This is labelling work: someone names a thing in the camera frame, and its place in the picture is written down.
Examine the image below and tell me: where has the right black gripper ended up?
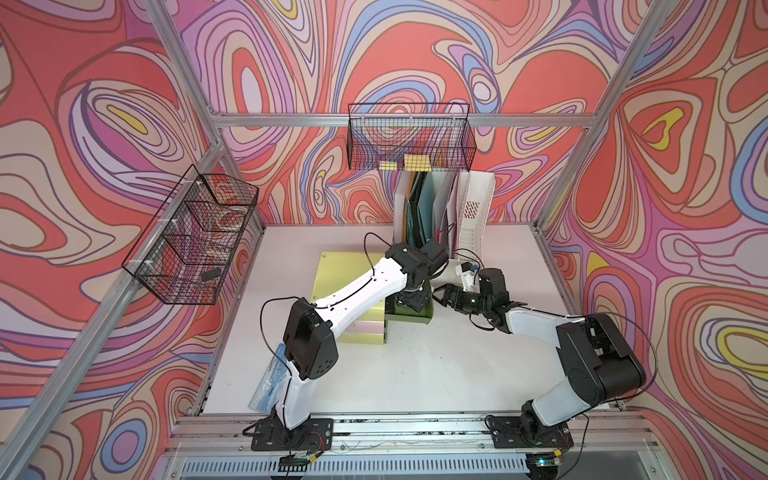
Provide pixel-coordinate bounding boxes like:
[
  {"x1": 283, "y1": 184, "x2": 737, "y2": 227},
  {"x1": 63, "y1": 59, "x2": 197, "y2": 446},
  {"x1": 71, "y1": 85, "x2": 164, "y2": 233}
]
[{"x1": 430, "y1": 284, "x2": 490, "y2": 315}]

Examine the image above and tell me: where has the green drawer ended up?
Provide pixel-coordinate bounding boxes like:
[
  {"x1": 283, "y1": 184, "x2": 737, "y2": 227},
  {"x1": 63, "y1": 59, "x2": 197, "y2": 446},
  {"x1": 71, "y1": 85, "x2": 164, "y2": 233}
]
[{"x1": 385, "y1": 293, "x2": 434, "y2": 324}]

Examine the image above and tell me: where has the yellow-green drawer cabinet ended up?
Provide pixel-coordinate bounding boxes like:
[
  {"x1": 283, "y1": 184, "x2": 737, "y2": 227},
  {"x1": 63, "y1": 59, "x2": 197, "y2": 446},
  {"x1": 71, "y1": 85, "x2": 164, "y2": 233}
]
[{"x1": 310, "y1": 250, "x2": 391, "y2": 346}]

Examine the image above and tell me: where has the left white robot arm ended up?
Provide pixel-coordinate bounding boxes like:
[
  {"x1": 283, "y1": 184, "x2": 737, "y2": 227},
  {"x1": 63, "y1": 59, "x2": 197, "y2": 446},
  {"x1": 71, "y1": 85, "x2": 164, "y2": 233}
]
[{"x1": 274, "y1": 240, "x2": 449, "y2": 431}]

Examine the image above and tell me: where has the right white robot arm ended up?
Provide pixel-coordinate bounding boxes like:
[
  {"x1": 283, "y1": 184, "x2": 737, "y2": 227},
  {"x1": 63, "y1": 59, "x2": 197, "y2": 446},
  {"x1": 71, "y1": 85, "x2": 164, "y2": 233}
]
[{"x1": 433, "y1": 268, "x2": 647, "y2": 445}]

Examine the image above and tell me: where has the green folder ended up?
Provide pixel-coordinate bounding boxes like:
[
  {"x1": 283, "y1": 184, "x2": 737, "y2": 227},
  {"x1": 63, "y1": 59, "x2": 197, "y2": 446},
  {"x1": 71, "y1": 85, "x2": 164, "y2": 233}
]
[{"x1": 406, "y1": 172, "x2": 427, "y2": 248}]

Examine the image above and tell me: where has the pink folder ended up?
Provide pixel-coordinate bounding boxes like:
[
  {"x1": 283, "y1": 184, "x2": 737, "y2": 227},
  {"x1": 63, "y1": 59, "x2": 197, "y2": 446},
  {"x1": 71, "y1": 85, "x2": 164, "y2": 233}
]
[{"x1": 443, "y1": 173, "x2": 460, "y2": 252}]

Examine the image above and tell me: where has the teal folder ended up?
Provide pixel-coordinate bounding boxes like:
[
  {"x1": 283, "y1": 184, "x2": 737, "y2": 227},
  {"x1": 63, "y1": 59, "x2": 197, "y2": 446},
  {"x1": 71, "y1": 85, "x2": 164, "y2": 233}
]
[{"x1": 417, "y1": 171, "x2": 447, "y2": 242}]

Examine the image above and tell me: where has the white file organizer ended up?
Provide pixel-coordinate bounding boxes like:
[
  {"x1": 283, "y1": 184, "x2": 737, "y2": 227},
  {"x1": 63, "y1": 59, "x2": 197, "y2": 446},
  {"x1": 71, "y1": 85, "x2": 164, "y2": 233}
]
[{"x1": 393, "y1": 171, "x2": 496, "y2": 261}]

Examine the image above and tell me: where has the blue plastic package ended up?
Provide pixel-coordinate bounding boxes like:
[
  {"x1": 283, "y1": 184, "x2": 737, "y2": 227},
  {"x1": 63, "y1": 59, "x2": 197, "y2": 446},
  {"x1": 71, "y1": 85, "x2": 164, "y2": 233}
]
[{"x1": 248, "y1": 343, "x2": 290, "y2": 414}]

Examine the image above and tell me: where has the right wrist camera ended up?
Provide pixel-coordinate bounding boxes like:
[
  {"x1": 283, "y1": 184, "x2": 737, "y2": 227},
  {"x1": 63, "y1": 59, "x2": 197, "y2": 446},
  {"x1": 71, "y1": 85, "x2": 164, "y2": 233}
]
[{"x1": 455, "y1": 262, "x2": 480, "y2": 293}]

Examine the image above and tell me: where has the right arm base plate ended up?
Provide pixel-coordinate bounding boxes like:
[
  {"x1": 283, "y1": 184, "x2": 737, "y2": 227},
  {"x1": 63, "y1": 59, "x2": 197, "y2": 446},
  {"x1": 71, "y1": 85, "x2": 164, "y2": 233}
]
[{"x1": 484, "y1": 415, "x2": 574, "y2": 451}]

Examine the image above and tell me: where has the back black wire basket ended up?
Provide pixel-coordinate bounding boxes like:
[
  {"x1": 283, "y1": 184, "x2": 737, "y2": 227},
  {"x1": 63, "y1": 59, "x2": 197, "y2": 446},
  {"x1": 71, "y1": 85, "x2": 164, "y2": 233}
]
[{"x1": 346, "y1": 100, "x2": 477, "y2": 172}]

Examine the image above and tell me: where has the black wire basket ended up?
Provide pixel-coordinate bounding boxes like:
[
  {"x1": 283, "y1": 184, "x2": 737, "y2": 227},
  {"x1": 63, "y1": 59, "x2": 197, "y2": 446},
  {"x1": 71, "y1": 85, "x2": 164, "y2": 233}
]
[
  {"x1": 346, "y1": 100, "x2": 477, "y2": 172},
  {"x1": 122, "y1": 166, "x2": 259, "y2": 305}
]

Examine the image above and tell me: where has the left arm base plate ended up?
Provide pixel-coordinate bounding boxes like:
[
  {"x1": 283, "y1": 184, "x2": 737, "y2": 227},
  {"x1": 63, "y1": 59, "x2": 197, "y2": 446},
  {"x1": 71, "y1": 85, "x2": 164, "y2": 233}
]
[{"x1": 242, "y1": 416, "x2": 334, "y2": 453}]

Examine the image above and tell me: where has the aluminium front rail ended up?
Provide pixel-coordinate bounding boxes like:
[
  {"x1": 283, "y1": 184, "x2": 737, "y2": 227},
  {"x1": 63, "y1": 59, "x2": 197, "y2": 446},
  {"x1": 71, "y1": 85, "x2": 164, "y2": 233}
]
[{"x1": 150, "y1": 410, "x2": 677, "y2": 479}]

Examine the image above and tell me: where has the left black wire basket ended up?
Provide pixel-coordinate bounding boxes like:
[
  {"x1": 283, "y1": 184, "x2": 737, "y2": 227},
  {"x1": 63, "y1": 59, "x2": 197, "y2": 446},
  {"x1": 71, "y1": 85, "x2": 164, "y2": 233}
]
[{"x1": 122, "y1": 166, "x2": 259, "y2": 305}]

